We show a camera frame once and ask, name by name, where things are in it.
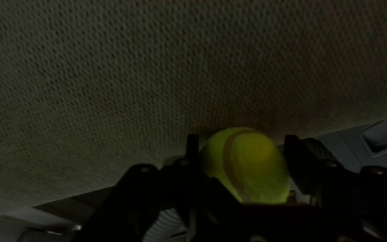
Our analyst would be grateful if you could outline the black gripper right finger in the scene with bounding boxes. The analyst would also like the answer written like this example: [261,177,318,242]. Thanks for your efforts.
[282,133,387,242]

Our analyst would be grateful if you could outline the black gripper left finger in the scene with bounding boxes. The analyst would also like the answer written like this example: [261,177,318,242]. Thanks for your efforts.
[84,133,205,242]

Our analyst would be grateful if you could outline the yellow-green tennis ball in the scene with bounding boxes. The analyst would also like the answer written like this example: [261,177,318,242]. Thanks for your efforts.
[198,126,291,205]

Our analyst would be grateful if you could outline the grey-brown fabric couch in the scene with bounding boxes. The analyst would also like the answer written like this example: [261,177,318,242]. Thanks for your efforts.
[0,0,387,212]

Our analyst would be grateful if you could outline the dark remote control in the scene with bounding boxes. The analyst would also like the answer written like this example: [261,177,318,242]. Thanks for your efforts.
[306,114,387,180]

